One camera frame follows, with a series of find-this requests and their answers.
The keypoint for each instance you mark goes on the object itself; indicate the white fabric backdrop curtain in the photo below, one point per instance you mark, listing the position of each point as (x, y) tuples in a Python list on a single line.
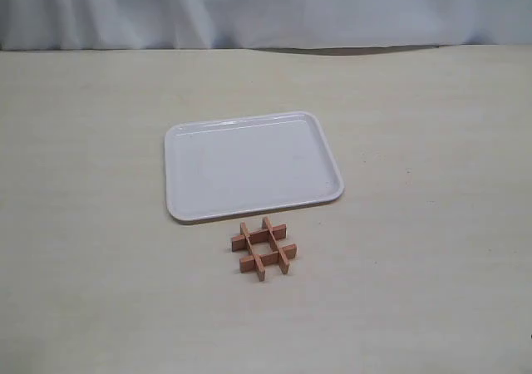
[(296, 24)]

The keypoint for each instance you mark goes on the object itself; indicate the notched wooden piece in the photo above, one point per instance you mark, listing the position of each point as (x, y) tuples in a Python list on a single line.
[(259, 268), (247, 263), (239, 242), (283, 262)]

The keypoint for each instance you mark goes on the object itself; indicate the white rectangular plastic tray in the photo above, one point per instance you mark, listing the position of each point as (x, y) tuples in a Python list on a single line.
[(248, 165)]

